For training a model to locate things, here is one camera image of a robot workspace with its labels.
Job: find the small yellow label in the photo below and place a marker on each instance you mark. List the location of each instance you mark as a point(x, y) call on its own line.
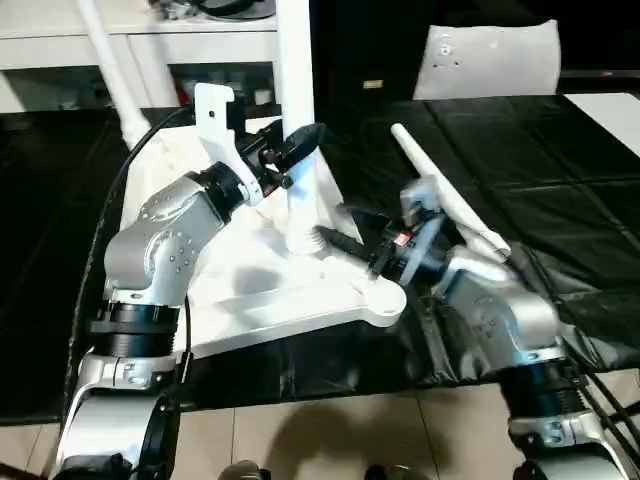
point(372, 84)

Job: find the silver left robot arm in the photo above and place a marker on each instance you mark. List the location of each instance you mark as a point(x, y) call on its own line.
point(165, 240)

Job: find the white cabinet with glass doors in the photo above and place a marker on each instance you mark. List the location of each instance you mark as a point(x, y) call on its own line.
point(50, 50)

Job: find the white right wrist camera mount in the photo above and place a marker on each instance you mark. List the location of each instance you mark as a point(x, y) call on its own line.
point(417, 197)

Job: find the black clutter pile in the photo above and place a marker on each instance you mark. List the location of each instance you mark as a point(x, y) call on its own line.
point(172, 7)

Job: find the white plastic table leg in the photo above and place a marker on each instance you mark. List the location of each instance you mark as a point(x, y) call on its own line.
point(112, 75)
point(297, 60)
point(450, 195)

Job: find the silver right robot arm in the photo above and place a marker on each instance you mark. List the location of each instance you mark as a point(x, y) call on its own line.
point(500, 320)

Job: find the white plastic table top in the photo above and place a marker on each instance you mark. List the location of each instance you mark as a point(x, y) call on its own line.
point(260, 300)

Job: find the white side table board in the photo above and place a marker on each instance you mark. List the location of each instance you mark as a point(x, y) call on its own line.
point(610, 115)

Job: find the dark round helmet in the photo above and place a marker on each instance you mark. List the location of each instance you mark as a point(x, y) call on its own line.
point(235, 7)

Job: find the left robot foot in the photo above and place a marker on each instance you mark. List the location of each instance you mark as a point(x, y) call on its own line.
point(245, 471)

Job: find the white plastic chair shell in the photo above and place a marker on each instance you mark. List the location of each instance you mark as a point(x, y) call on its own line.
point(500, 60)

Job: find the small white jar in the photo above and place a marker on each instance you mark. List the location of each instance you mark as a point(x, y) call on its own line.
point(262, 96)

